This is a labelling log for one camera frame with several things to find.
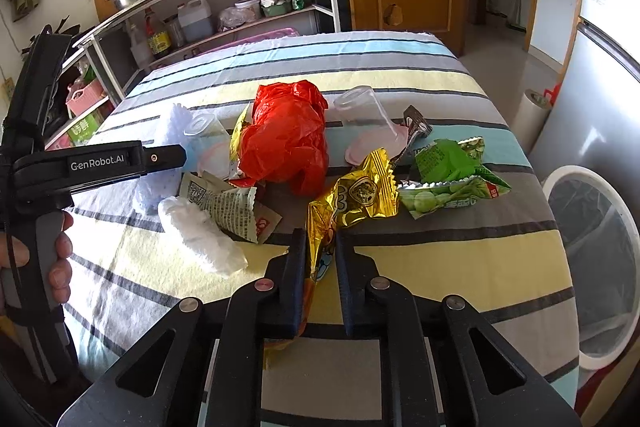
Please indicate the striped tablecloth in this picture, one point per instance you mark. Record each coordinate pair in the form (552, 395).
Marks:
(400, 257)

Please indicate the brown coffee stick sachet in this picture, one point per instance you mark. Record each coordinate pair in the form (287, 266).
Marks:
(414, 122)

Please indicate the white plastic jug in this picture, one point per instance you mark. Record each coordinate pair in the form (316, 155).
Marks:
(195, 22)

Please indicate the clear plastic cup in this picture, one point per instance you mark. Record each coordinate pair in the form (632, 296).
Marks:
(362, 107)
(210, 132)

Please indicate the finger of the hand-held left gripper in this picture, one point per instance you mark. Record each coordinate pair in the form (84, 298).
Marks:
(167, 157)

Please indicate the pale green snack wrapper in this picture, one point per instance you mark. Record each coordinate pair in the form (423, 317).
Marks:
(440, 199)

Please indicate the white paper roll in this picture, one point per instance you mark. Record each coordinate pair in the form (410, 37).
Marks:
(530, 122)

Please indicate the white round bin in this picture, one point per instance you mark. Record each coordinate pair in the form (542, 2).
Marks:
(597, 361)

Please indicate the clear plastic bag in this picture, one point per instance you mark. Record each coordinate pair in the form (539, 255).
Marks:
(167, 122)

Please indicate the red plastic bag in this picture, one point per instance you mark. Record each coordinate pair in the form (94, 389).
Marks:
(285, 137)

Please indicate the white lidded jar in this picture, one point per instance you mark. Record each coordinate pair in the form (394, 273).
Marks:
(248, 9)

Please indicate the clear plastic bottle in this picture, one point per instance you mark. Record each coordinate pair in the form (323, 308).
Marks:
(140, 49)

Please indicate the clear bag of food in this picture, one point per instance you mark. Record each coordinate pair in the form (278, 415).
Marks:
(230, 19)

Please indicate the gold foil snack wrapper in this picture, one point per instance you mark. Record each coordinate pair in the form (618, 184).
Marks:
(360, 197)

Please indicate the person's left hand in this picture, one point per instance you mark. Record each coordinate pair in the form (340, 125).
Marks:
(61, 257)

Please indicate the white crumpled tissue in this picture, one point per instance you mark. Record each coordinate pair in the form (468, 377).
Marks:
(205, 237)

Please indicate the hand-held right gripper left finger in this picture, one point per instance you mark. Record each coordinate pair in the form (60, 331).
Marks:
(298, 307)

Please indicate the red label sauce bottle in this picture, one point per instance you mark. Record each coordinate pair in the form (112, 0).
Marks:
(157, 39)

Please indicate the green packet box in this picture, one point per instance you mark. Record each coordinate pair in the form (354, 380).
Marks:
(82, 129)

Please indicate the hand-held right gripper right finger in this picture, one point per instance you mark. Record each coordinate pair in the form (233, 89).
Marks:
(345, 307)

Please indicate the clear bin liner bag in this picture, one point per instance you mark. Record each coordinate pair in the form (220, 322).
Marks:
(590, 257)

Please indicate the dark green snack wrapper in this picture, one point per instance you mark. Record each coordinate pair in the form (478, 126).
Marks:
(445, 162)

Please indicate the yellow snack wrapper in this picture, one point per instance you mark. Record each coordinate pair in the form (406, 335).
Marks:
(239, 132)

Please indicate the pink woven basket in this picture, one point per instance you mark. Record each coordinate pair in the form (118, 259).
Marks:
(85, 99)

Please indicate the silver refrigerator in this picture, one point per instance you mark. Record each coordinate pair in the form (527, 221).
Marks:
(600, 82)

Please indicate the beige printed paper wrapper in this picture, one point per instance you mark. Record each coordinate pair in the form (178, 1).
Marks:
(235, 212)

